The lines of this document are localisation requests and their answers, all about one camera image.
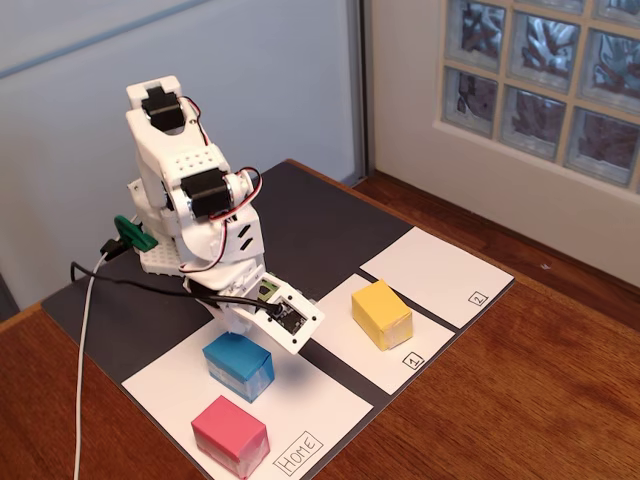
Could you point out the yellow box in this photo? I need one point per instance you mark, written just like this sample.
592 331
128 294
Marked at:
380 312

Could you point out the white zone 1 paper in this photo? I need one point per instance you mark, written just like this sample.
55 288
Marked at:
350 355

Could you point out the grey metal door frame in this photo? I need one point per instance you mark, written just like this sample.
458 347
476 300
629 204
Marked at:
361 75

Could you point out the blue box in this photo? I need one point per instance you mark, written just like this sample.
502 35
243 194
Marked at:
235 362

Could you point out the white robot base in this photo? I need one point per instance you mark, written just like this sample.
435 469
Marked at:
160 260

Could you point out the white home zone paper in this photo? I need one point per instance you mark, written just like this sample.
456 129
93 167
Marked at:
300 400

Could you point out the glass block window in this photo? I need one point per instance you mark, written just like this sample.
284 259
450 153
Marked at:
535 115

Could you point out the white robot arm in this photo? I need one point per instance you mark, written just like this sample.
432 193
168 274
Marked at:
160 145

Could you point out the white zone 2 paper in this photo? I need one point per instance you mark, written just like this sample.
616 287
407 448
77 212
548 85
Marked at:
450 272

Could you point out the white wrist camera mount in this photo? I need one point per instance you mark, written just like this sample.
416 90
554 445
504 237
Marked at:
280 340

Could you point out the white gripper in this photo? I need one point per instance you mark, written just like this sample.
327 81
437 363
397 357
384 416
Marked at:
234 324

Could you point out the green clamp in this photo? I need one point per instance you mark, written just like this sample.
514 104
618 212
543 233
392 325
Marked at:
145 243

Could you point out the dark grey mat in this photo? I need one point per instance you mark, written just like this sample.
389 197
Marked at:
325 215

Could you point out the pink box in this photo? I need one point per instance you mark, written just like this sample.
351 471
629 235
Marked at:
227 432

